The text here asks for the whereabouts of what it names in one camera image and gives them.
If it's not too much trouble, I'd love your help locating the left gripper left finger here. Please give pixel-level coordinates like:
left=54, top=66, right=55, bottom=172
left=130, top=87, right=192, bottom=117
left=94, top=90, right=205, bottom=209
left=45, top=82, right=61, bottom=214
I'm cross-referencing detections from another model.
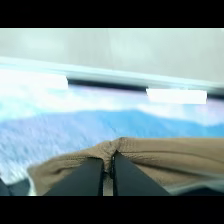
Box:
left=44, top=157, right=105, bottom=197

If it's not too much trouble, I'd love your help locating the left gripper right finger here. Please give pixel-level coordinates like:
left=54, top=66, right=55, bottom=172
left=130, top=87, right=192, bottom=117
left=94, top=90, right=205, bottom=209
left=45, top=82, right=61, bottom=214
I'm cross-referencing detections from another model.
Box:
left=112, top=150, right=171, bottom=197

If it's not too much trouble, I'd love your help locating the brown garment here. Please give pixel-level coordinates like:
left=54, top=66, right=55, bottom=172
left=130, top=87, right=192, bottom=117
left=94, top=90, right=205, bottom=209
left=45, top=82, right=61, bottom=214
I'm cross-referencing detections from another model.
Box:
left=26, top=136, right=224, bottom=197

